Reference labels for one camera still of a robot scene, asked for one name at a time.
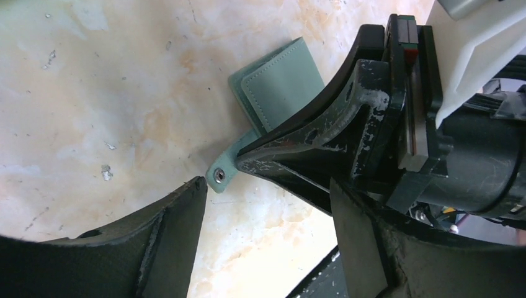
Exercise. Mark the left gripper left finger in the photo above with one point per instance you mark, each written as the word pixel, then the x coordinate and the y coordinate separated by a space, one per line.
pixel 149 253

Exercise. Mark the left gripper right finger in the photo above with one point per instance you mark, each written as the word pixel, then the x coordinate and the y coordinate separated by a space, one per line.
pixel 388 254

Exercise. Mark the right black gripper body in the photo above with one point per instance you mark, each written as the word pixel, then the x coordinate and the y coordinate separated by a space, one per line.
pixel 421 148

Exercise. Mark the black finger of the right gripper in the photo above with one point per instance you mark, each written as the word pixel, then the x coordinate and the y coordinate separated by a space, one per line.
pixel 344 131

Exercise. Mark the sage green card holder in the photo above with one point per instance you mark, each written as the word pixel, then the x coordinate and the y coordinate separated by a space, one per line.
pixel 270 90

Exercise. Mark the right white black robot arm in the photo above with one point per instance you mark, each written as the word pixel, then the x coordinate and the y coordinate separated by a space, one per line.
pixel 486 167

